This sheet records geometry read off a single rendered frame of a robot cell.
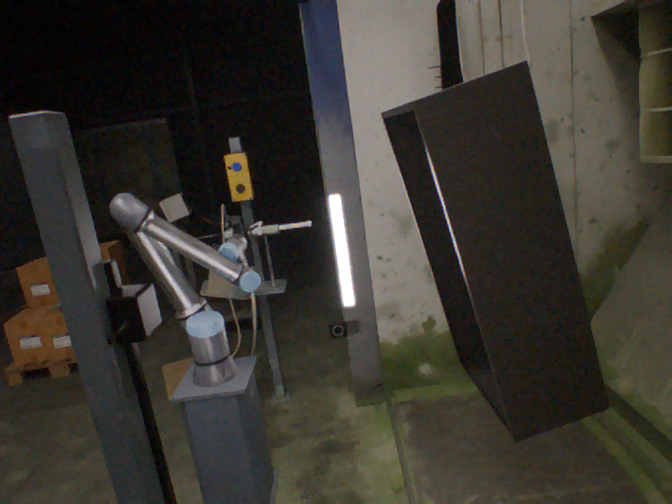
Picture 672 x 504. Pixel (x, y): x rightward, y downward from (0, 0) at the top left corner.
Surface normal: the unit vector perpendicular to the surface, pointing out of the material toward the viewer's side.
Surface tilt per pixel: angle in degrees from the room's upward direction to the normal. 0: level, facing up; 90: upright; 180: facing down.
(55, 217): 90
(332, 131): 90
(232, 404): 90
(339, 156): 90
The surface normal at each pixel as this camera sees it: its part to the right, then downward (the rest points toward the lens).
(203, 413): 0.02, 0.22
